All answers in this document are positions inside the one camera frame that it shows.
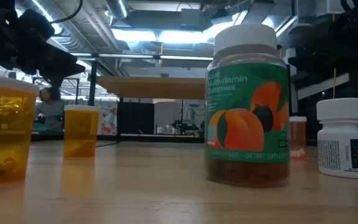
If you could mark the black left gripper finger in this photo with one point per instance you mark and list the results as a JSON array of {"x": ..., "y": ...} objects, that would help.
[
  {"x": 57, "y": 63},
  {"x": 34, "y": 26}
]

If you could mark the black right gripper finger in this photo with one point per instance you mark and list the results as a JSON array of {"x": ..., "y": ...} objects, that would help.
[
  {"x": 312, "y": 62},
  {"x": 340, "y": 28}
]

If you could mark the small pink pill bottle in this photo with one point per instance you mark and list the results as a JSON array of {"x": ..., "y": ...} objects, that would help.
[{"x": 297, "y": 137}]

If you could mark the large amber pill bottle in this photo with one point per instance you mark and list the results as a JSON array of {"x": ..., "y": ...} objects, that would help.
[{"x": 5, "y": 130}]

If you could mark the green label gummy vitamin bottle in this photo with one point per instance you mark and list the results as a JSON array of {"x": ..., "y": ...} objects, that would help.
[{"x": 247, "y": 124}]

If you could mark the white opaque pill bottle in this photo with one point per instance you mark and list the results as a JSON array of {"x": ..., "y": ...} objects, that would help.
[{"x": 340, "y": 149}]

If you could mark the person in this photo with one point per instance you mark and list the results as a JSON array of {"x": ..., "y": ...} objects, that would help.
[{"x": 51, "y": 113}]

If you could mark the grey horizontal pipe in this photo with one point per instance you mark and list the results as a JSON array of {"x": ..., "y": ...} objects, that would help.
[{"x": 129, "y": 56}]

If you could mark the colourful patterned cloth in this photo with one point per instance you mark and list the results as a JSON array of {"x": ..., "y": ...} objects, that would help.
[{"x": 109, "y": 121}]

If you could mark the black cabinet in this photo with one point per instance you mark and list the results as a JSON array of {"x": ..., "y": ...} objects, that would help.
[{"x": 135, "y": 118}]

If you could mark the small black machine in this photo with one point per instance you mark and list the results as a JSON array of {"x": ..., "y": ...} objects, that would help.
[{"x": 183, "y": 127}]

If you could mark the black aluminium table frame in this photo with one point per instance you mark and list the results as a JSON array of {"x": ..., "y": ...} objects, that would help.
[{"x": 160, "y": 139}]

